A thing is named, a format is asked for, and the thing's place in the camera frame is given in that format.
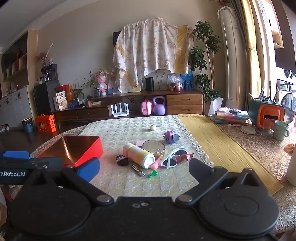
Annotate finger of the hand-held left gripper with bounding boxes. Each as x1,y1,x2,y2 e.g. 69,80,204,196
0,151,30,160
0,157,63,185

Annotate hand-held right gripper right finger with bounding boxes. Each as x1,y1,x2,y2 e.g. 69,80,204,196
175,158,265,205

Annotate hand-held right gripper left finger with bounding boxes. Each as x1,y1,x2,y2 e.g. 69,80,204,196
23,157,115,206

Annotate red snack packet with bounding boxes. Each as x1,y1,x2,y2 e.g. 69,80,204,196
176,153,194,164

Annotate red metal tin box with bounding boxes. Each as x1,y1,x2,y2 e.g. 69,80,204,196
36,136,104,168

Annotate white sunglasses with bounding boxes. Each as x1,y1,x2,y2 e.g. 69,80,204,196
160,146,189,168

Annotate purple spiky toy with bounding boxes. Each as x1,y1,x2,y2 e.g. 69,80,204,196
163,130,180,144

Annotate metal nail clipper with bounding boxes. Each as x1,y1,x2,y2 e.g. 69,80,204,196
131,164,146,177

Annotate white and yellow bottle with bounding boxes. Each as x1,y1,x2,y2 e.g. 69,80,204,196
122,143,155,169

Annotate teal bucket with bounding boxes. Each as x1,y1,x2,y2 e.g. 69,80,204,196
22,117,35,133

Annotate yellow table runner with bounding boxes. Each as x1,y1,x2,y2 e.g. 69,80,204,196
172,113,284,195

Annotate orange gift box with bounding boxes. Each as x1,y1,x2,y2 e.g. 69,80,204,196
35,113,57,133

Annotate stack of books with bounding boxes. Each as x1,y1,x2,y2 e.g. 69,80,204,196
209,108,250,124

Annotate white round coaster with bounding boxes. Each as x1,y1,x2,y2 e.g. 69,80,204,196
240,126,256,135

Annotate white router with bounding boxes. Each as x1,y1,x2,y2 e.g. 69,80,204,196
110,103,129,117

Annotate black mini fridge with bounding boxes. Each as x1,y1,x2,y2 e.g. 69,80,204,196
33,80,60,116

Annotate white planter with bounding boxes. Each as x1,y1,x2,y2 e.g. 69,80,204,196
207,97,223,116

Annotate lace patterned tablecloth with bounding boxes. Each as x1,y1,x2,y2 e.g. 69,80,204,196
30,118,296,234

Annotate wooden tv cabinet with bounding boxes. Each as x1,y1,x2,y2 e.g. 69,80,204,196
53,90,205,128

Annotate white snack bag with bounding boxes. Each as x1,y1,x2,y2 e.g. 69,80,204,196
55,91,69,111

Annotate purple kettlebell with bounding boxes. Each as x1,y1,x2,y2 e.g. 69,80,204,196
153,96,166,115

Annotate small potted plant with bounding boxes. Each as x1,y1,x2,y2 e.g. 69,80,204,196
69,80,85,105

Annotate potted orchid plant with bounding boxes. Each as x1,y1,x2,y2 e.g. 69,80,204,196
84,69,102,97

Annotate clear glass cup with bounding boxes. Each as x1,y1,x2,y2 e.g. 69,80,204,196
260,118,275,137

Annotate pink toy suitcase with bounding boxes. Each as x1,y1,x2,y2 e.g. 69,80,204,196
141,99,153,115

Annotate teal and orange desk holder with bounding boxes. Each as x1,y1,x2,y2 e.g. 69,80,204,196
248,98,285,128

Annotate red gift box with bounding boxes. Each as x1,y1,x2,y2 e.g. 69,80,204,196
55,85,73,102

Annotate pink plush doll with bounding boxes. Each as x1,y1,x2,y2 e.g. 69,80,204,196
96,70,109,96

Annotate illustrated picture board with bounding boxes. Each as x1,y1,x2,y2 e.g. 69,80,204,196
107,74,116,95

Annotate blue picture card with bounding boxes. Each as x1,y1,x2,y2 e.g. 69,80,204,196
180,72,193,90

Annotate green mug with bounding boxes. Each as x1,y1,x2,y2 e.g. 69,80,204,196
273,120,290,141

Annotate black coffee machine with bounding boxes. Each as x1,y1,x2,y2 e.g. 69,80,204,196
40,64,58,82

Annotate plastic bag of fruit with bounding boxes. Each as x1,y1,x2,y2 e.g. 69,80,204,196
166,75,183,91

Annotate white cylindrical container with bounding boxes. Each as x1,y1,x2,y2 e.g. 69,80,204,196
285,139,296,188

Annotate vase with pink flowers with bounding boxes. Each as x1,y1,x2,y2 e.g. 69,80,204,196
36,43,54,68

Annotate white fan-shaped ornament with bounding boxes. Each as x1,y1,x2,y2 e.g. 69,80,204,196
154,69,173,91

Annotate washing machine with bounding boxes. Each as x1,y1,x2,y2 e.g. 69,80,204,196
275,79,296,123

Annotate yellow curtain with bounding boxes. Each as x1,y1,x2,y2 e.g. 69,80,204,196
240,0,263,112

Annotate covered standing air conditioner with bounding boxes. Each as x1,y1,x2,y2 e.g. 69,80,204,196
217,6,244,113

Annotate floral cover cloth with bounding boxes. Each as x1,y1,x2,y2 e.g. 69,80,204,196
112,17,194,94

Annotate black television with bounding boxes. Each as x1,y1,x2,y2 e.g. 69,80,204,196
112,31,121,47

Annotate tall potted tree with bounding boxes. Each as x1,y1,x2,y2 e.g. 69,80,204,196
188,21,223,102

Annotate wooden wall cabinet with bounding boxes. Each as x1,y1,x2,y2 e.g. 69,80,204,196
0,29,29,127

